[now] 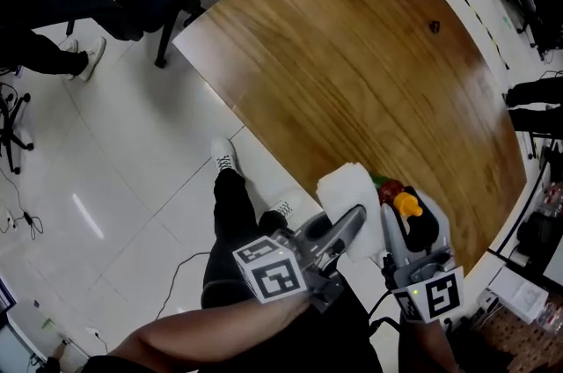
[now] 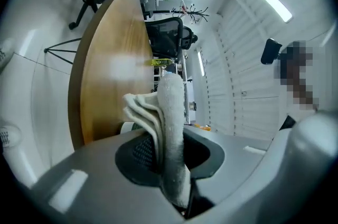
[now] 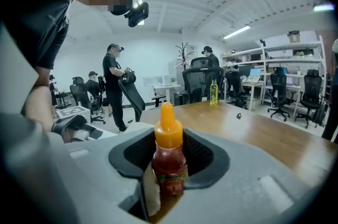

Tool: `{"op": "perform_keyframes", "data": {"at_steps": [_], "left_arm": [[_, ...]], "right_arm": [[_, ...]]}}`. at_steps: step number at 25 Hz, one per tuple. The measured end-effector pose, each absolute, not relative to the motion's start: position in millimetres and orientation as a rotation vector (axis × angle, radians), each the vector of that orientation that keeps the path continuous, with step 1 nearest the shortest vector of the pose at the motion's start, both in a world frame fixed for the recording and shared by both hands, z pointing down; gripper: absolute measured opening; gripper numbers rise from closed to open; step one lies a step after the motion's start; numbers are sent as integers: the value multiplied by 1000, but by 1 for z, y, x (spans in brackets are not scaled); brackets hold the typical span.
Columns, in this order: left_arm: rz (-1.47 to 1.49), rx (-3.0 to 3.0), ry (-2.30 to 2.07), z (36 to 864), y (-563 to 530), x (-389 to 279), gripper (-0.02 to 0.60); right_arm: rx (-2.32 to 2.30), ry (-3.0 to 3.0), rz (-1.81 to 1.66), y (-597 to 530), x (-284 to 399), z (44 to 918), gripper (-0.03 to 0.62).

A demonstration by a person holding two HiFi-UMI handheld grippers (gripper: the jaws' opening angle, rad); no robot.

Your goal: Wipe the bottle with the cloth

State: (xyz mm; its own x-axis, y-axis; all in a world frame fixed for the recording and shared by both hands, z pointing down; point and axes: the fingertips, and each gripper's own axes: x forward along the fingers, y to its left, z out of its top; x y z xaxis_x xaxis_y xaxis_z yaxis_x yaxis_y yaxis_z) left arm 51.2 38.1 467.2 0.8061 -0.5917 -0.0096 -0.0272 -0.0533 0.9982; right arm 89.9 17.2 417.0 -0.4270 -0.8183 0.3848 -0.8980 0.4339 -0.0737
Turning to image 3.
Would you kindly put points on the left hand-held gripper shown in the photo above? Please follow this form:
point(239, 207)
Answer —
point(74, 112)

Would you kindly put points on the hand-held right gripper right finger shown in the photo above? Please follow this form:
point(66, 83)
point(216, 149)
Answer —
point(237, 191)

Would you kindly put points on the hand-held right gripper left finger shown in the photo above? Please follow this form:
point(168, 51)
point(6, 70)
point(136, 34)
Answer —
point(79, 186)

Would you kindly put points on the small orange-capped bottle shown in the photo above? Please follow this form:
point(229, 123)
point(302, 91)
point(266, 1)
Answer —
point(169, 164)

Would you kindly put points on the yellow oil bottle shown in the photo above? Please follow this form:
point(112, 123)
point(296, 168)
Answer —
point(214, 96)

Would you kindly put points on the person's left forearm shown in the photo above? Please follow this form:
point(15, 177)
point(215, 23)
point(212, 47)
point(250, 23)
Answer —
point(39, 106)

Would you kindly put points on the small dark clip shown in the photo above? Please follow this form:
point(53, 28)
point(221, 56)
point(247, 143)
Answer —
point(236, 116)

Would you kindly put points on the white desktop storage box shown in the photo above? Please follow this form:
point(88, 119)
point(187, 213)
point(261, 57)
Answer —
point(158, 80)

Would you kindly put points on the white black-legged desk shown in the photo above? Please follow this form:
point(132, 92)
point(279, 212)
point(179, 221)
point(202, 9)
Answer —
point(166, 86)

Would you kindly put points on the person's black clothing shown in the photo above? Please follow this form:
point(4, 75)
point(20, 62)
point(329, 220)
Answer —
point(31, 19)

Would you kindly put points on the small green plant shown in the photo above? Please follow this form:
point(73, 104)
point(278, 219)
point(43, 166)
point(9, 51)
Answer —
point(173, 79)

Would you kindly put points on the wooden-top white-legged desk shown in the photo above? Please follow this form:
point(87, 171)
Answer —
point(252, 83)

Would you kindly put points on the black office chair with headrest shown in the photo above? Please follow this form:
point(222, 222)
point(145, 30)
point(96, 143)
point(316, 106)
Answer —
point(196, 83)

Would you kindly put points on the open laptop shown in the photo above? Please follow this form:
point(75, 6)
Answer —
point(254, 73)

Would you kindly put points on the white office desk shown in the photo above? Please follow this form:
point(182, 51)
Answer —
point(295, 86)

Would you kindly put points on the black coat rack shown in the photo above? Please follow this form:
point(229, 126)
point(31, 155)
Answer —
point(182, 56)

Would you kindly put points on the white shelving rack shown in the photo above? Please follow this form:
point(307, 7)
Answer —
point(290, 46)

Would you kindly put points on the ceiling tube light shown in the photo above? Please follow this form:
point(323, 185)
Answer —
point(237, 31)
point(324, 7)

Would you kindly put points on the cardboard box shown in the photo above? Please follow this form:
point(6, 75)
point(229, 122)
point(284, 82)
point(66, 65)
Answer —
point(293, 38)

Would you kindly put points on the black head-mounted camera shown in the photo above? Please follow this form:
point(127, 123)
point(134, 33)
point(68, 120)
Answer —
point(137, 17)

